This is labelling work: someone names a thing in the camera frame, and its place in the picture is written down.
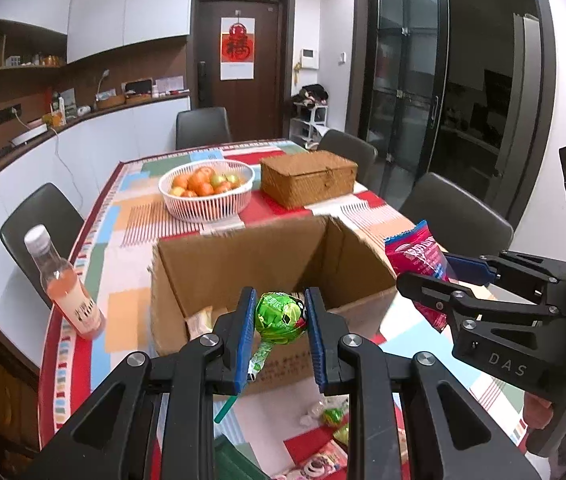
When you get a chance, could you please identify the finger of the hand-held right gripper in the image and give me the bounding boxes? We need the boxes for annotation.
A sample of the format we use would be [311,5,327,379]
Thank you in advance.
[396,271,566,333]
[444,250,566,307]

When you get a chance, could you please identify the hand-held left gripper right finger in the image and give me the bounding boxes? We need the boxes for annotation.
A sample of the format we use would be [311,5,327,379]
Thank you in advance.
[304,287,544,480]

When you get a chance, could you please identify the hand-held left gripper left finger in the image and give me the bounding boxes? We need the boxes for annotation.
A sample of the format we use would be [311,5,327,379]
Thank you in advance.
[20,287,259,480]

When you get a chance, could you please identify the green lollipop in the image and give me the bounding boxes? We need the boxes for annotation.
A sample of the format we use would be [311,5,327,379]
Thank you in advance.
[214,291,310,425]

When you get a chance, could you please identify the red snack packet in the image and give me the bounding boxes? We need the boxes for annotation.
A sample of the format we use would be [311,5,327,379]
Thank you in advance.
[384,220,451,333]

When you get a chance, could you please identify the brown cardboard box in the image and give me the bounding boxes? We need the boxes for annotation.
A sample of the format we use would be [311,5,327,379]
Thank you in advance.
[148,214,399,395]

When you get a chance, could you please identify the person's right hand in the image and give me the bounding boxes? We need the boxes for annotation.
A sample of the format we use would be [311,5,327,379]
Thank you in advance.
[522,359,566,432]

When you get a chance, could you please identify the beige snack packet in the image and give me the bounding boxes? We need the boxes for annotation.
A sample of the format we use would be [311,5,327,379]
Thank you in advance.
[185,306,224,346]

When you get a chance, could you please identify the dark grey dining chair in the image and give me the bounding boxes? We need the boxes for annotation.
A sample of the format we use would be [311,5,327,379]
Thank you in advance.
[315,129,379,191]
[0,182,85,308]
[399,172,514,261]
[175,107,233,151]

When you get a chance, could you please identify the small green candy packets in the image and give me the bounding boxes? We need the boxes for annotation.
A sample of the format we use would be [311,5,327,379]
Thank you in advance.
[320,400,351,443]

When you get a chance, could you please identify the pink snack packet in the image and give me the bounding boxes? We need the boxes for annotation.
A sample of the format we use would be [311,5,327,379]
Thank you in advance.
[273,440,351,480]

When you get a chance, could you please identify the white slotted fruit basket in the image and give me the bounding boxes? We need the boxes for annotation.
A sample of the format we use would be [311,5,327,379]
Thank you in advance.
[158,159,255,223]

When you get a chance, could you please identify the colourful patchwork tablecloth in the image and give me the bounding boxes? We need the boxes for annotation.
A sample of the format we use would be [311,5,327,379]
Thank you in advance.
[38,140,538,480]

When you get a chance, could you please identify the brown wicker lidded box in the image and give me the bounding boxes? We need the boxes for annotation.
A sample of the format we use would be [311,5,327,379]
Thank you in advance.
[260,150,359,210]

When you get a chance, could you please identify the pile of orange and green fruit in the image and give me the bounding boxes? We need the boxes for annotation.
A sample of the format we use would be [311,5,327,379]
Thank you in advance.
[170,166,241,198]

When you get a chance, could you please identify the pink drink bottle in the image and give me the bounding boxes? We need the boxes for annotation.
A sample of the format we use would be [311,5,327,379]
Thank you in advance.
[24,225,106,341]

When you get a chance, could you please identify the white shoe rack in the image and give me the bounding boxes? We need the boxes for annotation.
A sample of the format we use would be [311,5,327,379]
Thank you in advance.
[289,102,331,148]

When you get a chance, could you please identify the dark glass sliding door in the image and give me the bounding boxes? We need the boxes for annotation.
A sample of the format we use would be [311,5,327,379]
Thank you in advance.
[353,0,556,231]

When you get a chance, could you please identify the black bag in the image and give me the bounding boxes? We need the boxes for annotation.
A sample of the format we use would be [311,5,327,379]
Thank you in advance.
[293,83,330,107]

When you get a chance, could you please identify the dark brown door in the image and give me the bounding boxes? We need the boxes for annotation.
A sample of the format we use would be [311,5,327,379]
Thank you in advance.
[190,0,296,143]

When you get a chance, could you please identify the white sideboard with brown top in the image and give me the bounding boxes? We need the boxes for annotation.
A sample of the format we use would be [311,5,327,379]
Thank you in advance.
[0,92,191,381]

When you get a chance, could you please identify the white flat cooker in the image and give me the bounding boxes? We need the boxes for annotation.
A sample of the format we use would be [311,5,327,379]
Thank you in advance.
[10,122,49,145]

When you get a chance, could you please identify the white power cable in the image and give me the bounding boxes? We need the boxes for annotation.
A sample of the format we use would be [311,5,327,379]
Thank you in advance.
[50,127,86,206]

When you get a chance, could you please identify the red and white wall calendar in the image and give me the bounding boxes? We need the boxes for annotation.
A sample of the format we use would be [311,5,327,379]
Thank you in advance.
[220,16,255,81]

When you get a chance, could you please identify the white wall cabinets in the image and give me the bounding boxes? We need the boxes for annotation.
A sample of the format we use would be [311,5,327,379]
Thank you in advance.
[0,0,195,63]

